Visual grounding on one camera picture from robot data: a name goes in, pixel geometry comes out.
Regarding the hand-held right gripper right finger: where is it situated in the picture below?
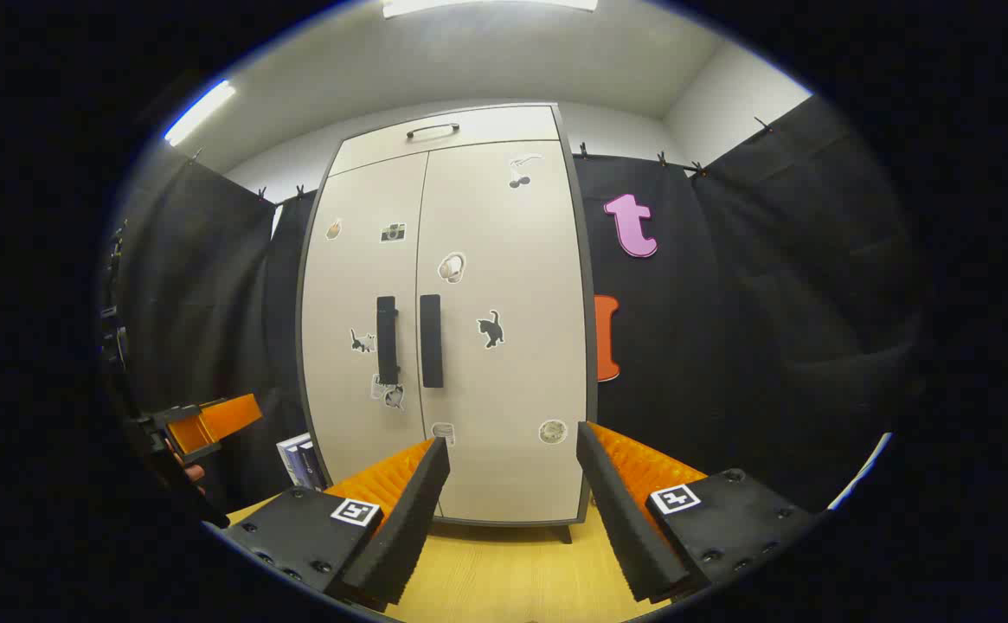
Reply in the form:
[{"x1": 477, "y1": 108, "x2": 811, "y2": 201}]
[{"x1": 575, "y1": 421, "x2": 819, "y2": 605}]

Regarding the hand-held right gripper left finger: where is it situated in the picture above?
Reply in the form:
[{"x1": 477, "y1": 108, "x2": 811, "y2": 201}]
[{"x1": 220, "y1": 435, "x2": 452, "y2": 613}]

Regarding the white door with headphone sticker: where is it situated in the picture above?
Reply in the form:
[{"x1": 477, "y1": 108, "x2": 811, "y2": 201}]
[{"x1": 415, "y1": 139, "x2": 592, "y2": 525}]

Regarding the white door with camera sticker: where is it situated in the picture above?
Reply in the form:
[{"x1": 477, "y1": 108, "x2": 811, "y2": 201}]
[{"x1": 299, "y1": 153, "x2": 430, "y2": 487}]

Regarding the white double-door shoe cabinet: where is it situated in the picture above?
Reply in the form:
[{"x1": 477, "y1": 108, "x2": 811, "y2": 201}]
[{"x1": 296, "y1": 102, "x2": 600, "y2": 544}]

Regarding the white cabinet drawer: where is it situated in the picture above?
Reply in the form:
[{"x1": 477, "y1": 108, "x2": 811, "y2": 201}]
[{"x1": 329, "y1": 105, "x2": 562, "y2": 177}]

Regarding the white book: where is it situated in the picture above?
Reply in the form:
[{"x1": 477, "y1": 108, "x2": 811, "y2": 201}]
[{"x1": 276, "y1": 435, "x2": 307, "y2": 487}]

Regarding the dark blue book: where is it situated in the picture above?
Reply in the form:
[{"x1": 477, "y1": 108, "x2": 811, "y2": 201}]
[{"x1": 292, "y1": 433, "x2": 330, "y2": 492}]

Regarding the dark stand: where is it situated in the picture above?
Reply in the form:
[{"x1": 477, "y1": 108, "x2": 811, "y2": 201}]
[{"x1": 99, "y1": 221, "x2": 131, "y2": 377}]

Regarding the white printed sheet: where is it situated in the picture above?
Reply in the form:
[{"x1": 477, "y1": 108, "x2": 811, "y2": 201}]
[{"x1": 827, "y1": 431, "x2": 894, "y2": 511}]

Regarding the black backdrop cloth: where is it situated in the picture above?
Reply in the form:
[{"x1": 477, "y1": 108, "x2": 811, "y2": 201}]
[{"x1": 101, "y1": 95, "x2": 933, "y2": 520}]

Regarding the ceiling light panel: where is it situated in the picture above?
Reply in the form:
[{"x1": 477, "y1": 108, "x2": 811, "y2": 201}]
[
  {"x1": 163, "y1": 80, "x2": 238, "y2": 147},
  {"x1": 381, "y1": 0, "x2": 600, "y2": 20}
]

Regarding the row of black cloth clips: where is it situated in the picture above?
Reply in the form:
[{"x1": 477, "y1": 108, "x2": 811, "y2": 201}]
[{"x1": 188, "y1": 117, "x2": 773, "y2": 202}]

